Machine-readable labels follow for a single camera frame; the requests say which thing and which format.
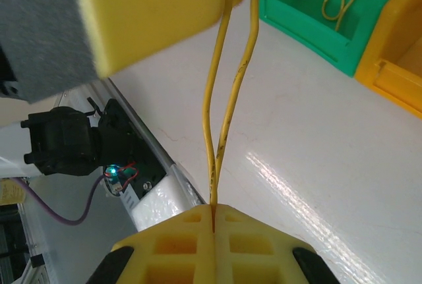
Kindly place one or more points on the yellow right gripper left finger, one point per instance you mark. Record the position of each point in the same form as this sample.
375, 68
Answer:
178, 257

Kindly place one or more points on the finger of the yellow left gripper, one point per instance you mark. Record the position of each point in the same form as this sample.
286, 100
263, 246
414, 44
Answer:
148, 10

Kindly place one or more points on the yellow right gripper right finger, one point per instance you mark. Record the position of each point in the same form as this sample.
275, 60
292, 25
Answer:
250, 257

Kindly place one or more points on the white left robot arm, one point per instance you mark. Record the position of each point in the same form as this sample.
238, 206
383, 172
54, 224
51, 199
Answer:
59, 139

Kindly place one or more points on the white foam pad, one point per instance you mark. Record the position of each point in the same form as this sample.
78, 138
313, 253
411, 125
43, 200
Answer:
158, 205

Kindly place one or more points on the small control board with LED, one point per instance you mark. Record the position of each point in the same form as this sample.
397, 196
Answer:
113, 182

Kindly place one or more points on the yellow label tag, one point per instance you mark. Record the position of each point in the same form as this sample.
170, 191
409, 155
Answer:
11, 191

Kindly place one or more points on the green plastic bin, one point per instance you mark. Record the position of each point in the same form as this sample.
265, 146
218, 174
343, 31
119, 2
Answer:
296, 23

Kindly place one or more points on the orange plastic bin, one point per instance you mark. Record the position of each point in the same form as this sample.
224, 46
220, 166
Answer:
389, 33

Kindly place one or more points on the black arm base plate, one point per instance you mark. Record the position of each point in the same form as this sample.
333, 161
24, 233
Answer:
145, 172

